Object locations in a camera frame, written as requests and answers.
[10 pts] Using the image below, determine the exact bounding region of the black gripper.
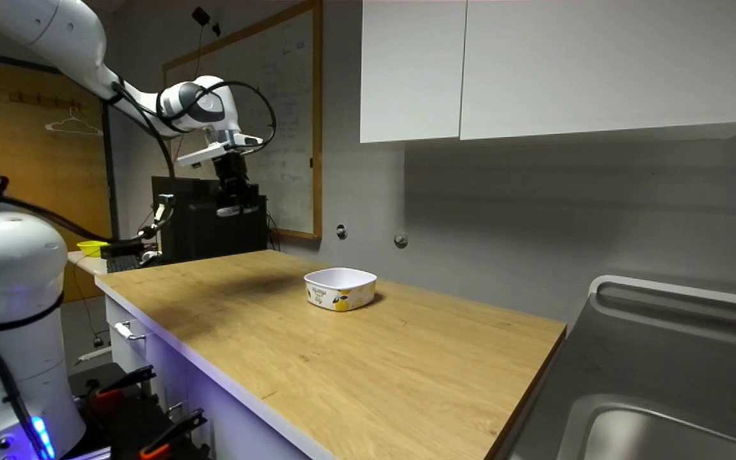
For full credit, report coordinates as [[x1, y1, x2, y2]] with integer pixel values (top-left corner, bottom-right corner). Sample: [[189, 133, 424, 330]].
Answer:
[[211, 157, 258, 217]]

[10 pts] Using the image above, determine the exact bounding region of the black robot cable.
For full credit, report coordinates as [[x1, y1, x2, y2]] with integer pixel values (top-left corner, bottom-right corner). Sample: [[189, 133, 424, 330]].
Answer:
[[0, 189, 144, 252]]

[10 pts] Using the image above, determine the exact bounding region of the yellow container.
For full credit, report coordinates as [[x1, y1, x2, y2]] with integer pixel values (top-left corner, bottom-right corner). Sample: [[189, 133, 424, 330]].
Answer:
[[75, 240, 110, 259]]

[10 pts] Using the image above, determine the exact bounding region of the wood framed whiteboard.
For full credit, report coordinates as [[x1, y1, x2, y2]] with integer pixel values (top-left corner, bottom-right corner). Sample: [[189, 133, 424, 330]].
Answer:
[[164, 0, 321, 244]]

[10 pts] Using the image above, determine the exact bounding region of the white patterned bowl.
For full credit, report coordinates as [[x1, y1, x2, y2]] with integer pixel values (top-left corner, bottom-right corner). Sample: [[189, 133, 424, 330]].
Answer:
[[303, 267, 377, 312]]

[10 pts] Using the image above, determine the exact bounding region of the stainless steel sink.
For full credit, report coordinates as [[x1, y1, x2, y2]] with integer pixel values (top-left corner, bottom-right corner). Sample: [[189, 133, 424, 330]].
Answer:
[[489, 273, 736, 460]]

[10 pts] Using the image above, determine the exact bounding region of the white drawer cabinet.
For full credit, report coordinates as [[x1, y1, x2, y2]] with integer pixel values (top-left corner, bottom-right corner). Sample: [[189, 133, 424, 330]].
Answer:
[[95, 276, 335, 460]]

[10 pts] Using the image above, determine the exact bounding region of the black box appliance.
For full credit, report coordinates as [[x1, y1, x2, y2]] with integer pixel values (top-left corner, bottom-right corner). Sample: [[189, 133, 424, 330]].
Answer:
[[105, 178, 267, 271]]

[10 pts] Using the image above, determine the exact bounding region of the black orange clamp lower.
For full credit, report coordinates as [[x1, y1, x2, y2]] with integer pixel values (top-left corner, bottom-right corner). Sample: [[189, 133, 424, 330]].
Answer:
[[137, 409, 206, 460]]

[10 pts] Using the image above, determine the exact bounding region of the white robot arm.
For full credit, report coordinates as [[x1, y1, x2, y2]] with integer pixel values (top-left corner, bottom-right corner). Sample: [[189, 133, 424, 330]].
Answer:
[[0, 0, 266, 460]]

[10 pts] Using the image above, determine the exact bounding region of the black orange clamp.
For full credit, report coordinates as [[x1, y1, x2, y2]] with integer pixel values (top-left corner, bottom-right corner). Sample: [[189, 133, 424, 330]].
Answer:
[[137, 409, 206, 460], [87, 365, 155, 409]]

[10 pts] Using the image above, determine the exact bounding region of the white wall cabinet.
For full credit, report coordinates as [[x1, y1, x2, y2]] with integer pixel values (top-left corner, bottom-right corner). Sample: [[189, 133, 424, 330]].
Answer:
[[359, 0, 736, 143]]

